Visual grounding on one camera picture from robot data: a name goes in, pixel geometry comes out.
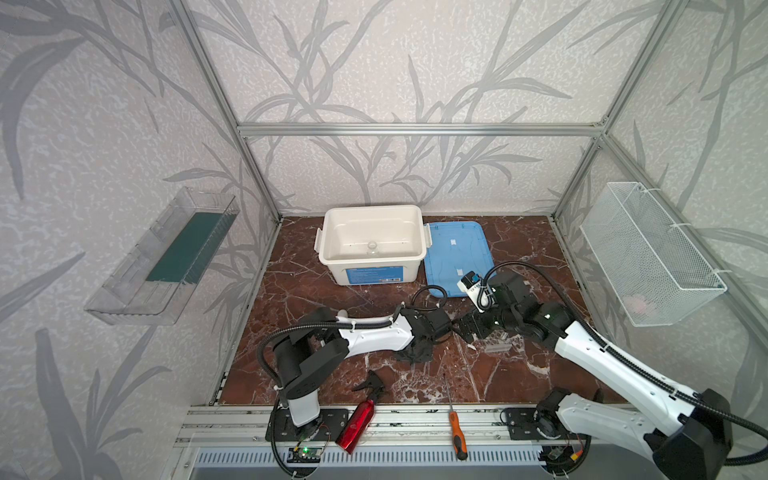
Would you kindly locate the white wire mesh basket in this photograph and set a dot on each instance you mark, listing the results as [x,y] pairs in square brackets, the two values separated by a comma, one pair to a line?
[643,250]

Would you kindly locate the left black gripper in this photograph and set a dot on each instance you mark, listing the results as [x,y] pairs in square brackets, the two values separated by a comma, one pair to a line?
[420,343]

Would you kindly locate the orange handled screwdriver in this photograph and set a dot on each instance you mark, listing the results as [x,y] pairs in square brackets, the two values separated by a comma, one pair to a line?
[458,438]

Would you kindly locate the blue plastic bin lid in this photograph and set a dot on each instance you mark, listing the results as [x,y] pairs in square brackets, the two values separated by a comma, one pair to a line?
[457,248]

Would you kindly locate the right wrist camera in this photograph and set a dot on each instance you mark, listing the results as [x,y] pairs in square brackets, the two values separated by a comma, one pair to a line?
[470,285]

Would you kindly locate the green circuit board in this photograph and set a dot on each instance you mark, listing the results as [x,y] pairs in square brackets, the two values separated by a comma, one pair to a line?
[304,455]

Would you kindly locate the clear acrylic wall shelf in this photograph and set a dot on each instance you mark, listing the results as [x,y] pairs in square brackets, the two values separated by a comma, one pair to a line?
[153,284]

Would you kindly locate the white plastic storage bin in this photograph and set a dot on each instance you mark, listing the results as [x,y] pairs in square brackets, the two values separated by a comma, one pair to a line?
[402,236]

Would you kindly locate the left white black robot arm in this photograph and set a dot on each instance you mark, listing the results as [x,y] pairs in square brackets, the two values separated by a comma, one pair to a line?
[300,358]

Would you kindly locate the clear test tube rack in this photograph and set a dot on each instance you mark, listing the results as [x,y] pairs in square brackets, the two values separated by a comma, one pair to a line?
[499,347]

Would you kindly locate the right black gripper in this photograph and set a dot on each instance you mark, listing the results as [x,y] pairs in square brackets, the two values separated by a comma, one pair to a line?
[480,320]

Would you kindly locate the red spray bottle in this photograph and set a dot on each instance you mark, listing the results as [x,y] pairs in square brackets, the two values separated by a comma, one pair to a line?
[358,422]

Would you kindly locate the pink object in basket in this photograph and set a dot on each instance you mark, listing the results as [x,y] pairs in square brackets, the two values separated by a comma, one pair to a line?
[637,305]

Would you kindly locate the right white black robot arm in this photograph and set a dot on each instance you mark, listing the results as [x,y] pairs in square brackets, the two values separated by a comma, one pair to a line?
[684,433]

